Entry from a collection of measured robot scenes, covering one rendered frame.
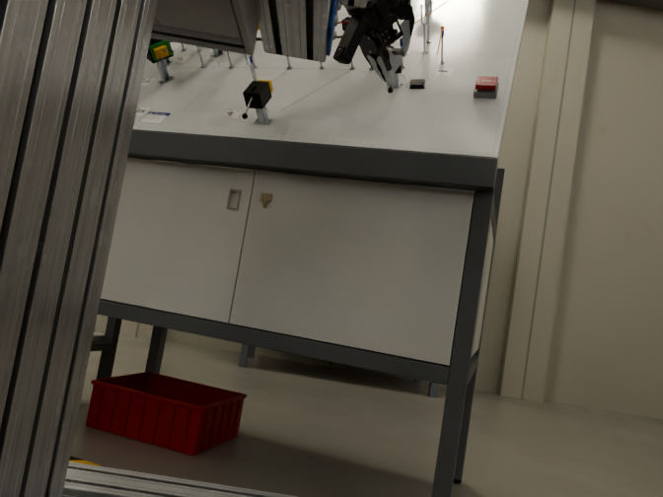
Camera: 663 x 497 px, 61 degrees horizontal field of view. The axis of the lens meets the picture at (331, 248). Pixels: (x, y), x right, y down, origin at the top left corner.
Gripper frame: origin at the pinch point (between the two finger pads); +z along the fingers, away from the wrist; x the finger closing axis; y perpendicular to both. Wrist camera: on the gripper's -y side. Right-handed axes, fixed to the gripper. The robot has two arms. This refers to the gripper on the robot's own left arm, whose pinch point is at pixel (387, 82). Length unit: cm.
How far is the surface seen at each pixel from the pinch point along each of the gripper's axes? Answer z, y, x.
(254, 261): 16, -53, 3
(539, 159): 193, 164, 146
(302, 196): 9.8, -34.1, 0.8
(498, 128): 15.7, 8.3, -23.6
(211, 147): -7.0, -42.0, 20.6
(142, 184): -5, -61, 36
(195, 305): 19, -71, 10
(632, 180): 241, 211, 113
